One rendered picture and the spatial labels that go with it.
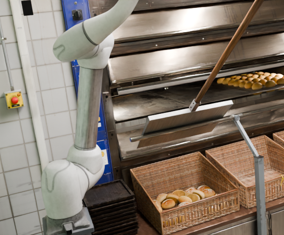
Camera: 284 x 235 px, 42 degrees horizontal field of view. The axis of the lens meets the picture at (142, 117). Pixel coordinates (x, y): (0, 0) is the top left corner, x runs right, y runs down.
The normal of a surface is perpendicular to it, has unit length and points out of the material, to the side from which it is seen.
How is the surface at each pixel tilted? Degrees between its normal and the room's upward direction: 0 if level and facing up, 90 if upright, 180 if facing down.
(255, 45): 70
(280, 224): 91
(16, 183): 90
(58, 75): 90
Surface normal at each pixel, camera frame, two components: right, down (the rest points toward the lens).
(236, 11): 0.29, -0.16
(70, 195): 0.59, 0.09
